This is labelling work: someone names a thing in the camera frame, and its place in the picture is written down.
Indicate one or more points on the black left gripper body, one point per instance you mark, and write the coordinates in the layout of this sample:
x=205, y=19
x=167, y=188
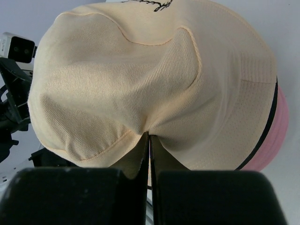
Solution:
x=14, y=113

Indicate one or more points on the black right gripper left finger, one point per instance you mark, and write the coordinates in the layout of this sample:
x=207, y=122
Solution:
x=80, y=196

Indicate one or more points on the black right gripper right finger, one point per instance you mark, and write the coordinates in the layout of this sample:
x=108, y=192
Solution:
x=184, y=197

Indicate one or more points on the pink bucket hat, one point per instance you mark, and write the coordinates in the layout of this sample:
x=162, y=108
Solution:
x=275, y=138

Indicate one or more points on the beige bucket hat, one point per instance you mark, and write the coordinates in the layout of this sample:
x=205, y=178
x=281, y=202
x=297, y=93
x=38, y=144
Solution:
x=191, y=72

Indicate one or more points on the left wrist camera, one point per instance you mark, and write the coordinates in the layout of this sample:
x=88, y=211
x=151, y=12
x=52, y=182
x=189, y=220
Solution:
x=16, y=48

